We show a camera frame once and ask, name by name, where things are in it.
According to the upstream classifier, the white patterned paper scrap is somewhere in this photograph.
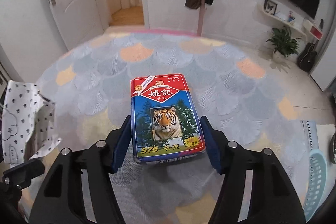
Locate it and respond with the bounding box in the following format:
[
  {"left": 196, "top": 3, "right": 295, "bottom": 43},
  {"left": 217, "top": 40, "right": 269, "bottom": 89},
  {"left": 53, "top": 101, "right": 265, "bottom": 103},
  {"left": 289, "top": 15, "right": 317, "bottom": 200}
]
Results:
[{"left": 1, "top": 80, "right": 62, "bottom": 165}]

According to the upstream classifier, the tiger playing card box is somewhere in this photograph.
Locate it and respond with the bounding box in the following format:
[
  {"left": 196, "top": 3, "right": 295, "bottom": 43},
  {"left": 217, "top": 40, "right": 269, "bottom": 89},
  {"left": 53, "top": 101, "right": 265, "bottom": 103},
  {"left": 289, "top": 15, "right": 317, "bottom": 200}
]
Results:
[{"left": 130, "top": 73, "right": 206, "bottom": 164}]

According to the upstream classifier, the light blue plastic basket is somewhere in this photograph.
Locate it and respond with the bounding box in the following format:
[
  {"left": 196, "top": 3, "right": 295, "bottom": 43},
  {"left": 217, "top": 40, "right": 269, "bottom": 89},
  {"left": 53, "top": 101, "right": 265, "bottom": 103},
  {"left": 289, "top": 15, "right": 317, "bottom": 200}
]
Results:
[{"left": 303, "top": 149, "right": 327, "bottom": 223}]

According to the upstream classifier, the round scalloped pastel rug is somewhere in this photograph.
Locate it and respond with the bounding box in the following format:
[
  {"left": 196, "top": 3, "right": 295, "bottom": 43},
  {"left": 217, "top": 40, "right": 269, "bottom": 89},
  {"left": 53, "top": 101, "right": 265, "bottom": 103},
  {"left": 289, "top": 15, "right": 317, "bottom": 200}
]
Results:
[{"left": 15, "top": 28, "right": 329, "bottom": 224}]

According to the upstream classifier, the white refrigerator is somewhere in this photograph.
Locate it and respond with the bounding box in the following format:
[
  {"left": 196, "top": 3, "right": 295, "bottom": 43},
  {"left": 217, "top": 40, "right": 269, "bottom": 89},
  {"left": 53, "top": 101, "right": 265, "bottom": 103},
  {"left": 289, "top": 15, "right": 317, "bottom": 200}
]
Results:
[{"left": 309, "top": 0, "right": 335, "bottom": 92}]

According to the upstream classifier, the green potted plant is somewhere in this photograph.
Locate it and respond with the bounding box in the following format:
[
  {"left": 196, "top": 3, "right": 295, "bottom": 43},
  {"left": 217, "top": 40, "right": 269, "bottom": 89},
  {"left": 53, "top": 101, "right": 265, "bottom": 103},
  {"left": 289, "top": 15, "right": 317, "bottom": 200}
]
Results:
[{"left": 267, "top": 26, "right": 299, "bottom": 63}]

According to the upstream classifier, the red white storage box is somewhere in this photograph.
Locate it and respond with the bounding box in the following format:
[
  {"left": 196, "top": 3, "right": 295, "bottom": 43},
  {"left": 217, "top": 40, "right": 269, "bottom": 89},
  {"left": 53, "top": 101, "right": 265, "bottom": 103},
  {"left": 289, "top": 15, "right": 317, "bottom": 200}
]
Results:
[{"left": 302, "top": 19, "right": 323, "bottom": 40}]

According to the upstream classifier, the framed butterfly picture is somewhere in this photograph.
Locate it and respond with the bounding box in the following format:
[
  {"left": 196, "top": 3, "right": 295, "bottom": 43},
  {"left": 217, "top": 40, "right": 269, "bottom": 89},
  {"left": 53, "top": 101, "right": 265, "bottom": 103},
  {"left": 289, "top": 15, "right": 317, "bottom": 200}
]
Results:
[{"left": 263, "top": 0, "right": 277, "bottom": 15}]

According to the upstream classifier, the white wall shelf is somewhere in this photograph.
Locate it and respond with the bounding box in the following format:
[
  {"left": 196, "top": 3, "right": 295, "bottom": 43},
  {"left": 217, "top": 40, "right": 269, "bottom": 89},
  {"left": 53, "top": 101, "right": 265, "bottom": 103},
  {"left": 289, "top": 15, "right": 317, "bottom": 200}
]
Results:
[{"left": 257, "top": 3, "right": 307, "bottom": 42}]

